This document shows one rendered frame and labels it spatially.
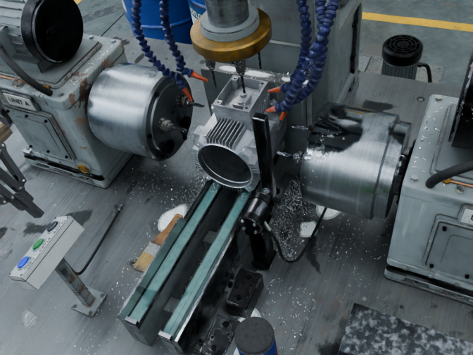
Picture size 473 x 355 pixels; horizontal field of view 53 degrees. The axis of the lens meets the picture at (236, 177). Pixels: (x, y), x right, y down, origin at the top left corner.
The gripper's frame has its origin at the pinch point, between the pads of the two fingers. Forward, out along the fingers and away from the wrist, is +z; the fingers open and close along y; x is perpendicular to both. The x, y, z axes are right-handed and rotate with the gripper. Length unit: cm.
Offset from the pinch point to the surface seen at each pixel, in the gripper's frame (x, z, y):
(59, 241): -3.5, 9.6, -2.7
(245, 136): -28, 21, 39
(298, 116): -34, 28, 53
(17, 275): -1.3, 7.7, -12.9
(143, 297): -11.9, 30.9, -2.3
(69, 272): 2.1, 18.4, -4.9
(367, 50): 35, 109, 231
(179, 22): 118, 29, 189
